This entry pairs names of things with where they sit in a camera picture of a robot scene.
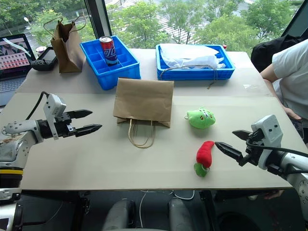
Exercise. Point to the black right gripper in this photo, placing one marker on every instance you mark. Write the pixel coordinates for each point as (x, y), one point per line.
(254, 149)

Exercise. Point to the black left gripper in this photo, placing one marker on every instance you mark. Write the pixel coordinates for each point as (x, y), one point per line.
(64, 126)

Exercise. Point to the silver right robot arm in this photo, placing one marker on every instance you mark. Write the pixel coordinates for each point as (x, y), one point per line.
(292, 168)

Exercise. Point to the person's bare forearm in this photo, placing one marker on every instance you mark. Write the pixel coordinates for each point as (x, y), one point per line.
(272, 81)

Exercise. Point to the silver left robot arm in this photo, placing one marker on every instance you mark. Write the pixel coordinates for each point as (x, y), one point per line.
(16, 142)

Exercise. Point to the wide brown paper bag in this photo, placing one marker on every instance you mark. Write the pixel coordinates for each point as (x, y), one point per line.
(144, 101)

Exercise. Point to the narrow brown paper bag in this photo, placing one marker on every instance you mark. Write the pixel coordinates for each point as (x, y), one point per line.
(68, 50)

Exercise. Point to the white plastic bag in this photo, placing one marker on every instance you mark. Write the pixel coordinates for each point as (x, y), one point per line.
(190, 55)

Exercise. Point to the person's bare hand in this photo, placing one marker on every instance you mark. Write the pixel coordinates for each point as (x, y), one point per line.
(292, 115)

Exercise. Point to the red chili plush toy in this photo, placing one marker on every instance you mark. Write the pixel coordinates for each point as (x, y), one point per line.
(205, 154)

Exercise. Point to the green plush toy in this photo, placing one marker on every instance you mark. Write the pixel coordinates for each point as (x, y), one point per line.
(201, 118)

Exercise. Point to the clear plastic scrap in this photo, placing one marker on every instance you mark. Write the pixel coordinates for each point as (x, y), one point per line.
(247, 86)

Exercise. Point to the blue divided plastic crate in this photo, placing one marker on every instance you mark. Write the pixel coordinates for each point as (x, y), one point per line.
(115, 69)

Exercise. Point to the black handheld controller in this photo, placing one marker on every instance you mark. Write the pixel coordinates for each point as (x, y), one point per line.
(45, 61)

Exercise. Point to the red blue cola can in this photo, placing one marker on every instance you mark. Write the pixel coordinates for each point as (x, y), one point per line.
(109, 51)

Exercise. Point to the blue shallow plastic crate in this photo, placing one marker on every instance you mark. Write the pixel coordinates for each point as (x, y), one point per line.
(195, 73)

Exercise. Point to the small purple white cup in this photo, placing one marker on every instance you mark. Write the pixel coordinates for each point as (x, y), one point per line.
(40, 50)

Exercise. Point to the person in white t-shirt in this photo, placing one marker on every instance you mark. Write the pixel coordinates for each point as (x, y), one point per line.
(293, 72)

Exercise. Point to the grey laptop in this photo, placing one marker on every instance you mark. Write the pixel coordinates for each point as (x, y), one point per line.
(13, 65)

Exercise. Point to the dark rounded grey shape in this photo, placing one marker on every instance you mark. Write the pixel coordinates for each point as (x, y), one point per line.
(180, 214)
(120, 215)

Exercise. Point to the small red object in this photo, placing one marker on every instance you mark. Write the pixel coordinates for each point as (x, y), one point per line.
(224, 46)

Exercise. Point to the black backpack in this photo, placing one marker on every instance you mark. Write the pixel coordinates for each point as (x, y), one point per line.
(269, 51)

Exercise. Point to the black window pillar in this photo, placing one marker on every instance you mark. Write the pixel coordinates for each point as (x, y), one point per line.
(101, 19)

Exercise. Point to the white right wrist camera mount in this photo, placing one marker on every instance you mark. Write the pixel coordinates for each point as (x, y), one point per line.
(270, 132)

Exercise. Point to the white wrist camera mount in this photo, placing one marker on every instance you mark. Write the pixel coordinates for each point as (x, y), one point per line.
(270, 132)
(54, 103)

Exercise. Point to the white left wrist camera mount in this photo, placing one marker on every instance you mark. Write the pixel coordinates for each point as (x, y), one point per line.
(54, 103)

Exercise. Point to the black slanted window frame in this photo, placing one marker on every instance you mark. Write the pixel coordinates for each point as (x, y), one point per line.
(297, 16)

